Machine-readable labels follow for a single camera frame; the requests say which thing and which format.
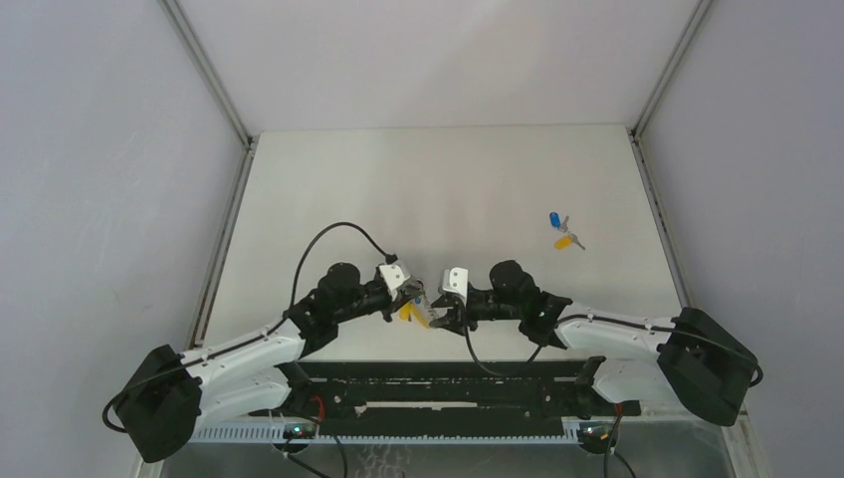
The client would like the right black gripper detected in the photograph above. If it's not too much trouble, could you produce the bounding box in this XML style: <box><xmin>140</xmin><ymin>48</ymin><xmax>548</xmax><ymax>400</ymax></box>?
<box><xmin>429</xmin><ymin>288</ymin><xmax>523</xmax><ymax>337</ymax></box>

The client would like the metal key organizer ring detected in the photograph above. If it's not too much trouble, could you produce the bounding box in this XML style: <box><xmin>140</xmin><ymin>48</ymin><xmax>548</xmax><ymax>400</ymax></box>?
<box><xmin>398</xmin><ymin>283</ymin><xmax>440</xmax><ymax>330</ymax></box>

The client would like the yellow tagged key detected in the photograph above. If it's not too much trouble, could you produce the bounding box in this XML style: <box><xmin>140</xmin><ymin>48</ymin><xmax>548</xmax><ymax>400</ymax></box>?
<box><xmin>554</xmin><ymin>233</ymin><xmax>585</xmax><ymax>250</ymax></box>

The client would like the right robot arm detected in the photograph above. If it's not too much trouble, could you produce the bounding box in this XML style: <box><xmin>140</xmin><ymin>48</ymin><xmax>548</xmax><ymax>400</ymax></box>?
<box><xmin>431</xmin><ymin>260</ymin><xmax>764</xmax><ymax>426</ymax></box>

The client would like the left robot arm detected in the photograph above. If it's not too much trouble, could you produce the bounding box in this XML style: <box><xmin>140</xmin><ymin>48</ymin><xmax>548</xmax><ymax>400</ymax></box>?
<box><xmin>102</xmin><ymin>261</ymin><xmax>423</xmax><ymax>463</ymax></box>

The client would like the blue tagged key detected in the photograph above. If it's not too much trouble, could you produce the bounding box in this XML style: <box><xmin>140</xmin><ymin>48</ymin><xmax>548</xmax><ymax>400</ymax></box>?
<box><xmin>549</xmin><ymin>212</ymin><xmax>569</xmax><ymax>233</ymax></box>

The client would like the left green circuit board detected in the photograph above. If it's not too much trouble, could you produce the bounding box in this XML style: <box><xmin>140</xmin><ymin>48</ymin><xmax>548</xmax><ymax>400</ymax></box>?
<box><xmin>283</xmin><ymin>423</ymin><xmax>318</xmax><ymax>441</ymax></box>

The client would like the green circuit board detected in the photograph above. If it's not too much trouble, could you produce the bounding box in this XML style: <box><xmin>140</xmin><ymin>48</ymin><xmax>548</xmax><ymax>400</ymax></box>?
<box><xmin>576</xmin><ymin>422</ymin><xmax>617</xmax><ymax>455</ymax></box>
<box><xmin>283</xmin><ymin>423</ymin><xmax>318</xmax><ymax>441</ymax></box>

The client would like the right green circuit board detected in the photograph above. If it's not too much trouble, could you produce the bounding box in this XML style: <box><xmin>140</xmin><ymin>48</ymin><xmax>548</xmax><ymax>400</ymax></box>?
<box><xmin>576</xmin><ymin>422</ymin><xmax>617</xmax><ymax>455</ymax></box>

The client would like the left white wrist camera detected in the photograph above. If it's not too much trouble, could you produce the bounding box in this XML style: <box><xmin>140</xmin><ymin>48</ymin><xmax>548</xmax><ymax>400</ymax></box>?
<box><xmin>377</xmin><ymin>260</ymin><xmax>411</xmax><ymax>301</ymax></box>

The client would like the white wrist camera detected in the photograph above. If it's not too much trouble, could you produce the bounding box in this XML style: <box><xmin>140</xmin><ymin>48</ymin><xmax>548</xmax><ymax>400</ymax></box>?
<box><xmin>439</xmin><ymin>267</ymin><xmax>469</xmax><ymax>301</ymax></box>
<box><xmin>377</xmin><ymin>260</ymin><xmax>411</xmax><ymax>301</ymax></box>

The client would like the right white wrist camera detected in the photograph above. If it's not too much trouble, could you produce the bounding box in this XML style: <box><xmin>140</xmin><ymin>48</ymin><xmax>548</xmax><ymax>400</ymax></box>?
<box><xmin>439</xmin><ymin>267</ymin><xmax>469</xmax><ymax>301</ymax></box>

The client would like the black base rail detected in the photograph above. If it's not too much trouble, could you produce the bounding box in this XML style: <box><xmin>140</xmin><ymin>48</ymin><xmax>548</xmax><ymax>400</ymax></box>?
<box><xmin>253</xmin><ymin>359</ymin><xmax>642</xmax><ymax>433</ymax></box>

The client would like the left black camera cable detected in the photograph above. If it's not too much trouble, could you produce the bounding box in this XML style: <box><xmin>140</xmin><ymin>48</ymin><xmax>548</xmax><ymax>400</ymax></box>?
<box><xmin>102</xmin><ymin>221</ymin><xmax>398</xmax><ymax>434</ymax></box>

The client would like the black camera cable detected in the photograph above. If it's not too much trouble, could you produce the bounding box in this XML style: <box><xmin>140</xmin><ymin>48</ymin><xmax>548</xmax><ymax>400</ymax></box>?
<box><xmin>461</xmin><ymin>310</ymin><xmax>764</xmax><ymax>390</ymax></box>
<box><xmin>102</xmin><ymin>221</ymin><xmax>398</xmax><ymax>434</ymax></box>

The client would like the white slotted cable duct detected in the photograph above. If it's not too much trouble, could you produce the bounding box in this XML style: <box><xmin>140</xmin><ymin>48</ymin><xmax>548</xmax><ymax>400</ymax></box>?
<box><xmin>188</xmin><ymin>419</ymin><xmax>580</xmax><ymax>444</ymax></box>

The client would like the right black camera cable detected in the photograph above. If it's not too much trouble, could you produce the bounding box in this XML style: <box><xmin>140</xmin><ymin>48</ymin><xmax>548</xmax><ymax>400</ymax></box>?
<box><xmin>461</xmin><ymin>310</ymin><xmax>764</xmax><ymax>390</ymax></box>

